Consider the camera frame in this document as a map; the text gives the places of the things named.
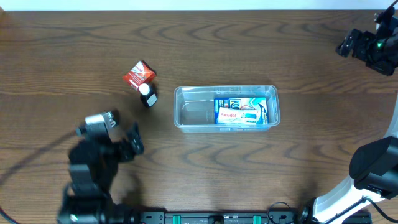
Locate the clear plastic container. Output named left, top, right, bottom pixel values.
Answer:
left=174, top=85, right=280, bottom=133

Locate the black cable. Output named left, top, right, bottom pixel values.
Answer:
left=0, top=130, right=78, bottom=224
left=323, top=195, right=398, bottom=224

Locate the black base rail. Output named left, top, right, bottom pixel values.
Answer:
left=125, top=208, right=320, bottom=224

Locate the blue Kool Fever box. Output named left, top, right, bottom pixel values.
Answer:
left=214, top=97, right=268, bottom=125

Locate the white Panadol box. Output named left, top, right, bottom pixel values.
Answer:
left=216, top=107, right=267, bottom=124

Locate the dark bottle white cap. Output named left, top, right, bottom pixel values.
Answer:
left=139, top=83, right=158, bottom=108

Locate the right black cable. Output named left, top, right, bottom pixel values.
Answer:
left=323, top=195, right=398, bottom=224

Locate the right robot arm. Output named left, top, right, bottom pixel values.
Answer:
left=296, top=6, right=397, bottom=223

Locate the small green black box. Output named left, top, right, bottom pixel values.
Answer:
left=104, top=110, right=120, bottom=128

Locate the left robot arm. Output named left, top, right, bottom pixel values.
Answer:
left=57, top=123, right=144, bottom=224

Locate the left black cable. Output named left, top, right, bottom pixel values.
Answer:
left=0, top=130, right=78, bottom=224

